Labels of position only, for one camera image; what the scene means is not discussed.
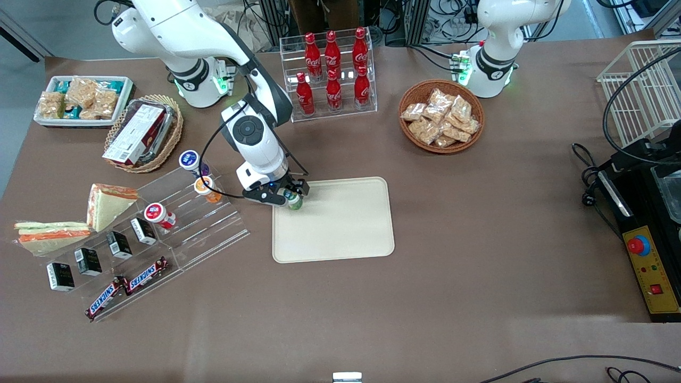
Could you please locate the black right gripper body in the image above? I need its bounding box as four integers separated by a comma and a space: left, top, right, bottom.
243, 178, 311, 207

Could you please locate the beige rectangular tray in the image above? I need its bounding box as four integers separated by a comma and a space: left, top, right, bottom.
272, 177, 395, 264

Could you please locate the orange gum bottle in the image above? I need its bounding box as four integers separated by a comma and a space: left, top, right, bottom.
194, 176, 223, 204

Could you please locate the purple gum bottle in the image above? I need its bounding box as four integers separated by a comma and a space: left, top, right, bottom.
179, 150, 210, 178

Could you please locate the red gum bottle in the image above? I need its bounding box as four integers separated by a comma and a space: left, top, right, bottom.
144, 203, 177, 230

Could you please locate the clear acrylic stepped stand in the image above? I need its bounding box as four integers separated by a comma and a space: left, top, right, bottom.
32, 154, 251, 323

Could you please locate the red cola bottle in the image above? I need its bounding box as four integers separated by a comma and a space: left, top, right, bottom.
324, 30, 342, 79
326, 70, 343, 112
304, 32, 323, 82
352, 27, 369, 75
296, 72, 315, 116
354, 65, 371, 109

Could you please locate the clear acrylic bottle rack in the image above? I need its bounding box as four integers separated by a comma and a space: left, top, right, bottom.
280, 28, 378, 123

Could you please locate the oval wicker basket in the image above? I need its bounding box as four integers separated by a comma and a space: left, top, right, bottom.
104, 95, 184, 173

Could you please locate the round wicker basket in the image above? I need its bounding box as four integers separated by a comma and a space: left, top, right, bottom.
398, 79, 485, 155

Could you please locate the black plastic food container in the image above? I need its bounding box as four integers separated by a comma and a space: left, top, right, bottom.
109, 98, 177, 169

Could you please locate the small black box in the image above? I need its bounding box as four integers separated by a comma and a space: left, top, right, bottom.
46, 262, 76, 292
74, 248, 103, 277
130, 217, 157, 246
106, 231, 133, 260

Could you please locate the snickers bar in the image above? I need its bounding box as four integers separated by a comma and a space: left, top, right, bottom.
123, 256, 170, 296
85, 277, 129, 321

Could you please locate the red and white carton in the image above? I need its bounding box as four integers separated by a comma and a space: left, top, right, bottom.
103, 104, 167, 166

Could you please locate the crumpled beige paper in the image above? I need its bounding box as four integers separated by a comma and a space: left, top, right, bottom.
213, 13, 275, 53

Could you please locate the triangular wrapped sandwich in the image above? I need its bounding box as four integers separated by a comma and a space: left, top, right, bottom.
86, 184, 139, 232

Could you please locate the white rectangular bin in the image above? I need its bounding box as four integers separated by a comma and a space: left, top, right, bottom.
34, 76, 134, 129

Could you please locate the clear bag of crackers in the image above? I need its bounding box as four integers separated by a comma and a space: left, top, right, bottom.
80, 89, 119, 120
66, 78, 98, 108
37, 91, 65, 120

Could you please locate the flat wrapped sandwich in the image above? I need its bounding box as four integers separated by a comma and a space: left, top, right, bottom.
14, 221, 92, 256

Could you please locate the black device block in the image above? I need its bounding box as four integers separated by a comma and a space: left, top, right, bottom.
609, 120, 681, 174

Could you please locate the black and yellow control box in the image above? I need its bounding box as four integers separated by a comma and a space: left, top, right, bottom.
596, 164, 681, 323

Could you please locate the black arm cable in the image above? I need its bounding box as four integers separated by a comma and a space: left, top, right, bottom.
198, 59, 309, 200

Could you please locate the coiled black power cable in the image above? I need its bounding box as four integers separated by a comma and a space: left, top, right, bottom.
572, 143, 623, 237

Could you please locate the thick black cable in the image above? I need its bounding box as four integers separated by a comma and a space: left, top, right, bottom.
602, 49, 681, 166

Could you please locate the long thin black cable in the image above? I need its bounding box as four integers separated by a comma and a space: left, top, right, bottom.
479, 355, 681, 383

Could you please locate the white wire basket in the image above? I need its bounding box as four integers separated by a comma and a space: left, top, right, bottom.
596, 40, 681, 151

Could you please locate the looped thin black cable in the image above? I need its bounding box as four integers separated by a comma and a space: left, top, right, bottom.
605, 366, 653, 383

